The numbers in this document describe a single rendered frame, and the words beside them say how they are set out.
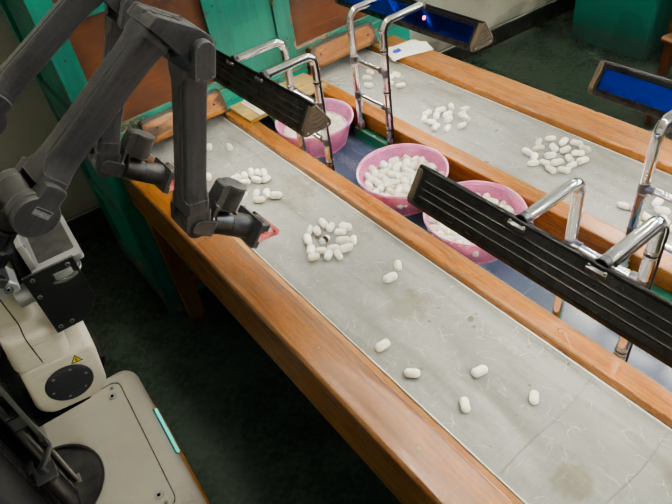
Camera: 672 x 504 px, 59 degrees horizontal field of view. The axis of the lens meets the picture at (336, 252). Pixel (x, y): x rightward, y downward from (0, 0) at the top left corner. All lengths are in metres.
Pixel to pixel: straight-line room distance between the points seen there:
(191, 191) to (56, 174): 0.28
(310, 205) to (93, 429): 0.94
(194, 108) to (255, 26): 1.10
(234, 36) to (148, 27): 1.17
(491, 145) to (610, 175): 0.35
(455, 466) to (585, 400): 0.30
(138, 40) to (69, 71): 0.96
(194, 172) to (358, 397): 0.55
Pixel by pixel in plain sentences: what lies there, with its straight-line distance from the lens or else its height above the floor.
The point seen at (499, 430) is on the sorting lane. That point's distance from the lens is 1.21.
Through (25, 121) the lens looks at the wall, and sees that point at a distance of 2.93.
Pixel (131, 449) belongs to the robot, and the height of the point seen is 0.28.
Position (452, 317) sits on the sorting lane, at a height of 0.74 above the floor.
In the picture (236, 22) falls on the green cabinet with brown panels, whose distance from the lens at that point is 2.18.
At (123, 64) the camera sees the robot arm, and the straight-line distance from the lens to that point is 1.04.
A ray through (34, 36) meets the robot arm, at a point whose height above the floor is 1.35.
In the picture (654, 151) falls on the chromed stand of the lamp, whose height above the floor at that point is 1.05.
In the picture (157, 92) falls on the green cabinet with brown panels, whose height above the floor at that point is 0.92.
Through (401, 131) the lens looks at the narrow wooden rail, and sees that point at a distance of 1.93.
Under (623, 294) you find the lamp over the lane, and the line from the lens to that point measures 0.96.
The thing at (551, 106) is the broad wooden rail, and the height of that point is 0.76.
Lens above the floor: 1.77
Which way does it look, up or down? 42 degrees down
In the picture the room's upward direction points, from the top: 10 degrees counter-clockwise
